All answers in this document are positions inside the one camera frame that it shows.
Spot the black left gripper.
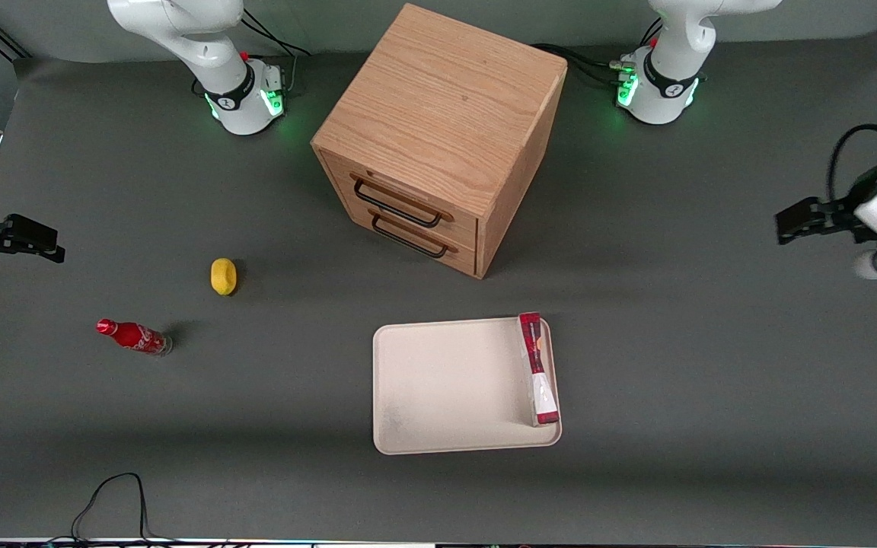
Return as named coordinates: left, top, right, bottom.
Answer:
left=776, top=162, right=877, bottom=247

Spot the red cookie box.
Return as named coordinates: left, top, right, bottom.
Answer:
left=518, top=312, right=561, bottom=429

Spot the beige plastic tray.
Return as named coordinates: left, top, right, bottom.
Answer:
left=372, top=316, right=563, bottom=456

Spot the red cola bottle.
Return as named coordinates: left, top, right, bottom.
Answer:
left=96, top=318, right=174, bottom=357

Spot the yellow lemon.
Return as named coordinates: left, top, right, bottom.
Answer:
left=210, top=257, right=238, bottom=297

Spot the wooden drawer front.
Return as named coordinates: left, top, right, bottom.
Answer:
left=328, top=156, right=480, bottom=244
left=347, top=204, right=479, bottom=276

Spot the wooden drawer cabinet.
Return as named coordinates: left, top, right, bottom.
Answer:
left=311, top=2, right=569, bottom=281

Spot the black looped gripper cable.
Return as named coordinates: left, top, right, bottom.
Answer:
left=826, top=123, right=877, bottom=205

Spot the black arm base cable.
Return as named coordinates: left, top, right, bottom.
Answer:
left=532, top=43, right=637, bottom=86
left=239, top=8, right=312, bottom=94

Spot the thin black table cable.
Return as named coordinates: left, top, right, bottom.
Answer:
left=49, top=472, right=180, bottom=546

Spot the black metal drawer handle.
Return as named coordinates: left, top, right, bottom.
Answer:
left=352, top=178, right=444, bottom=229
left=371, top=215, right=449, bottom=260

